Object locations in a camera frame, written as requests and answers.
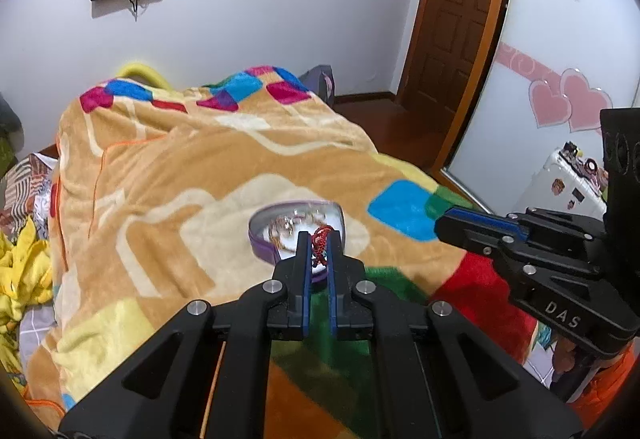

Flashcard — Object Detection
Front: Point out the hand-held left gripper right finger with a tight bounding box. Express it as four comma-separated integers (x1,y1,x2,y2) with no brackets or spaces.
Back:
325,230,584,439

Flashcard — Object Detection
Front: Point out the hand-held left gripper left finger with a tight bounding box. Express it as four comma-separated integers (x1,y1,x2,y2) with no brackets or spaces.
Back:
57,230,313,439

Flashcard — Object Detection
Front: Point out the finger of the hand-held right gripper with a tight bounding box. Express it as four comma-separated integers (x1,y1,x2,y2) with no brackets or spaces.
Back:
433,213,640,361
444,206,608,266

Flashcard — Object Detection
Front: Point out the red cord bracelet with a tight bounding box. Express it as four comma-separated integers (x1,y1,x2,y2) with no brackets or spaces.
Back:
309,225,334,269

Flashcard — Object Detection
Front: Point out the gold bangle bracelet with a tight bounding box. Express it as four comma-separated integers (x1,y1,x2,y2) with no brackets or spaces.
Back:
267,214,327,251

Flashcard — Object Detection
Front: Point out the purple heart-shaped tin box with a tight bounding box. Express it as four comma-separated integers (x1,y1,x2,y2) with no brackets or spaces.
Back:
248,200,345,285

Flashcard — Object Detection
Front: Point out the white sticker-covered suitcase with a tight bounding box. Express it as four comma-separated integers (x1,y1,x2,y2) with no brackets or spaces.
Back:
522,142,609,221

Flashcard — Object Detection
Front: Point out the colourful patchwork fleece blanket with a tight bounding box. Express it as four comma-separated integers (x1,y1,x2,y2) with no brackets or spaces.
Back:
27,66,552,439

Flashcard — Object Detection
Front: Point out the white heart-print wardrobe door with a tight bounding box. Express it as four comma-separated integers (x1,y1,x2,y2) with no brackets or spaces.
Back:
440,0,640,222

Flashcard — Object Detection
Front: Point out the grey bag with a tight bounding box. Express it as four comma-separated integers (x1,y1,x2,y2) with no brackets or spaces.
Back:
299,64,336,106

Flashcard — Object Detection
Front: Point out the brown wooden door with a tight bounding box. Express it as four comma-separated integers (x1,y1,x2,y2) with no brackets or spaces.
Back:
395,0,512,119

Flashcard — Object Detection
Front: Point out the yellow hoop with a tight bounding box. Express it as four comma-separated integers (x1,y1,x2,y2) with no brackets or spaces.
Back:
116,62,174,90

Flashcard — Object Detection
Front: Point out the yellow printed blanket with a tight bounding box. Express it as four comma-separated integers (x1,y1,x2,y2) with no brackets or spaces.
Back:
0,216,54,382

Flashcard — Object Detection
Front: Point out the striped brown quilt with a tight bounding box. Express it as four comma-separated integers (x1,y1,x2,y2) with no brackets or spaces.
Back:
0,152,62,231

